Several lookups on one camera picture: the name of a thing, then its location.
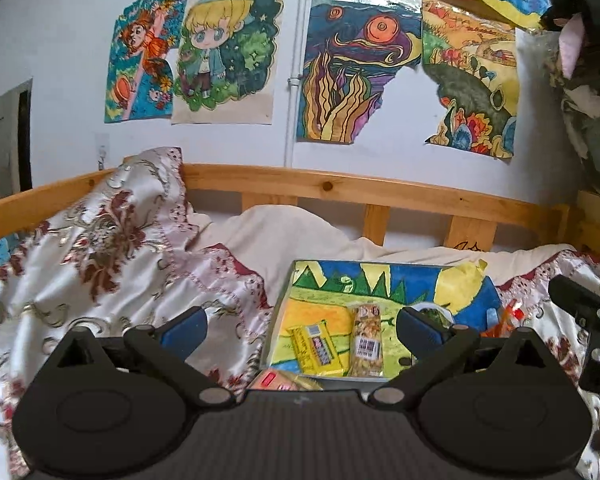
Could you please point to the nut mix bar packet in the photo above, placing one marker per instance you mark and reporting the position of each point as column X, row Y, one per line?
column 366, row 359

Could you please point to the white wall pipe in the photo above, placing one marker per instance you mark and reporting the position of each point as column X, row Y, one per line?
column 294, row 83

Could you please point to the white green pickle packet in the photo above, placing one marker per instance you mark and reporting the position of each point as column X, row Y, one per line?
column 435, row 313

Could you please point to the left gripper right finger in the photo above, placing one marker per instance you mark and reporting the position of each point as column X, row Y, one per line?
column 439, row 354

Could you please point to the orange red sauce packet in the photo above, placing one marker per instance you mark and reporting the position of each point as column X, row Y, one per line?
column 501, row 322

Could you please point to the orange hair girl drawing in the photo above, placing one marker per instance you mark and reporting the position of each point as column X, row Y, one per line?
column 139, row 77

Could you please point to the floral satin bed cover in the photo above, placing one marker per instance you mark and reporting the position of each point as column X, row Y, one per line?
column 123, row 256

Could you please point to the cream blanket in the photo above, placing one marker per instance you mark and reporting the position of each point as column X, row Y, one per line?
column 268, row 238

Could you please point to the hanging clothes pile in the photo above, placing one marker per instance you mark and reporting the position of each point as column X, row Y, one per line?
column 574, row 68

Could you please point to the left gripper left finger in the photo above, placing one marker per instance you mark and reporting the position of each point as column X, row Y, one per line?
column 164, row 350

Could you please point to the landscape hill drawing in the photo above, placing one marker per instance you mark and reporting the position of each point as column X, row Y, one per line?
column 473, row 62

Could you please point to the swirly night sky drawing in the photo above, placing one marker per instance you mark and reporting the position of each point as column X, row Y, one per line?
column 354, row 48

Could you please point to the yellow snack bar packet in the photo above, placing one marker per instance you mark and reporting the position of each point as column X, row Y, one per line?
column 315, row 351

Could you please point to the grey tray with painted lining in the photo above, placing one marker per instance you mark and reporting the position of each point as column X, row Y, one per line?
column 338, row 319

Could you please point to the blond boy drawing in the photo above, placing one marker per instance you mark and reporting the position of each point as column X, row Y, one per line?
column 226, row 62

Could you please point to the rice cracker snack bag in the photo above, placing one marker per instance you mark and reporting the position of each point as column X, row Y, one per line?
column 271, row 379

